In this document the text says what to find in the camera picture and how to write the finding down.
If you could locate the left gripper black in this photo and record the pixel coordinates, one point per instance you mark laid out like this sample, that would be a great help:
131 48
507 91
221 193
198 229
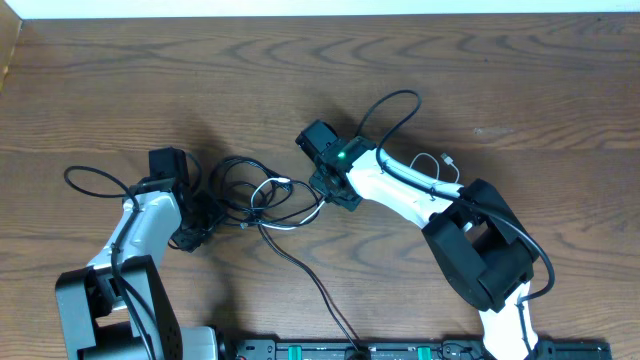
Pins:
218 213

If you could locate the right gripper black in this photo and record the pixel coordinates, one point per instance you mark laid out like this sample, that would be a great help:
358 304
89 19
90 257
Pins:
315 180

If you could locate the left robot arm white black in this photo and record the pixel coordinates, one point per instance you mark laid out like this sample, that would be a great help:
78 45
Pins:
116 306

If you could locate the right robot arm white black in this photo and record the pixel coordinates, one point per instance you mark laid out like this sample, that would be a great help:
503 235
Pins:
481 248

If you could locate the black mounting rail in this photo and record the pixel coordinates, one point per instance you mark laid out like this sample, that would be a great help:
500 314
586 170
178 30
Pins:
268 349

